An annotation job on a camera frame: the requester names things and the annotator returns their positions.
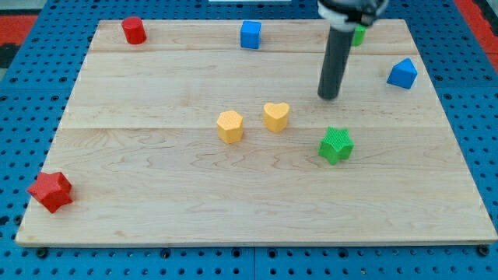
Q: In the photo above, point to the yellow heart block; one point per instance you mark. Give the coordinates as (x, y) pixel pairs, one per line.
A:
(275, 116)

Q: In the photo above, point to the blue triangular prism block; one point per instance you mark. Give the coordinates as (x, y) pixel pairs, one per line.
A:
(403, 74)

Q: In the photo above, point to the red star block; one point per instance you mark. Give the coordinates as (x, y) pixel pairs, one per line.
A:
(52, 190)

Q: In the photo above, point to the blue cube block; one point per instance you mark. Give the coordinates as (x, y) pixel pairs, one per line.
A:
(250, 34)

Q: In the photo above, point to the green star block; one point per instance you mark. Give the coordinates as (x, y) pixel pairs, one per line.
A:
(336, 145)

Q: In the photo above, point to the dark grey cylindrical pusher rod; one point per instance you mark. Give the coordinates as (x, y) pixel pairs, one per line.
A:
(334, 63)

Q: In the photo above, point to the yellow hexagon block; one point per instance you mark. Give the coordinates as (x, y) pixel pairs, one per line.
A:
(230, 126)

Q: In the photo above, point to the red cylinder block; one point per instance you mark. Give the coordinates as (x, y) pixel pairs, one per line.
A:
(134, 30)

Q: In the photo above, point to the green block behind rod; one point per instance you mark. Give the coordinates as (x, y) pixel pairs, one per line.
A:
(359, 35)

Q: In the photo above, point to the light wooden board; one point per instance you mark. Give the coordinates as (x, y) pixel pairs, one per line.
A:
(139, 143)

